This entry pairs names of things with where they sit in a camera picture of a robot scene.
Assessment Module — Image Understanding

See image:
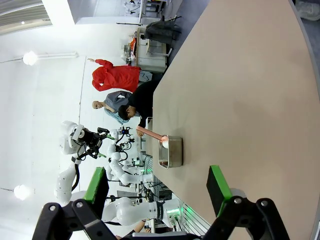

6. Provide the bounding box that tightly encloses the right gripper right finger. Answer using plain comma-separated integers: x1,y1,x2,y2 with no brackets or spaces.
204,164,291,240

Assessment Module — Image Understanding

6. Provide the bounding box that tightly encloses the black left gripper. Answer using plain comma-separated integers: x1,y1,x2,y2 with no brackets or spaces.
79,127,117,160

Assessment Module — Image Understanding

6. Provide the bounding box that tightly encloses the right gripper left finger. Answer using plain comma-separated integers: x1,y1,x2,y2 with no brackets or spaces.
32,166,118,240

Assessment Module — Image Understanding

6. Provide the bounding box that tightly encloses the person in grey shirt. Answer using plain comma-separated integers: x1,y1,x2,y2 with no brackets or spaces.
91,90,134,114

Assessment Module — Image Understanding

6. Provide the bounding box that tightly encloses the metal rectangular tin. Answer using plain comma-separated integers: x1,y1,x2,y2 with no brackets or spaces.
158,134,184,169

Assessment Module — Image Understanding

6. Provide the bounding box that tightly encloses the person in dark denim jacket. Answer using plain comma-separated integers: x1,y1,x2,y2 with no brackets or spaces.
117,79,164,129

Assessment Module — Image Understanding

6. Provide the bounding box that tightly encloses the person in red jacket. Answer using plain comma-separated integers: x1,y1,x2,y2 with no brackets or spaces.
87,57,142,93

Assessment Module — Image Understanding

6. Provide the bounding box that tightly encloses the round ceiling lamp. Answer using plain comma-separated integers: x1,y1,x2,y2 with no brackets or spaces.
13,184,30,201
22,50,39,66

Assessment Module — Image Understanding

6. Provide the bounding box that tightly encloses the black jacket on chair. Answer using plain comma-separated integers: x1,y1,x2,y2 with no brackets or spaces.
144,15,183,43

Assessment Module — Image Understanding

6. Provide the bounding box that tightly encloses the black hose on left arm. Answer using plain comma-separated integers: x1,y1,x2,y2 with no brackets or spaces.
71,149,81,193

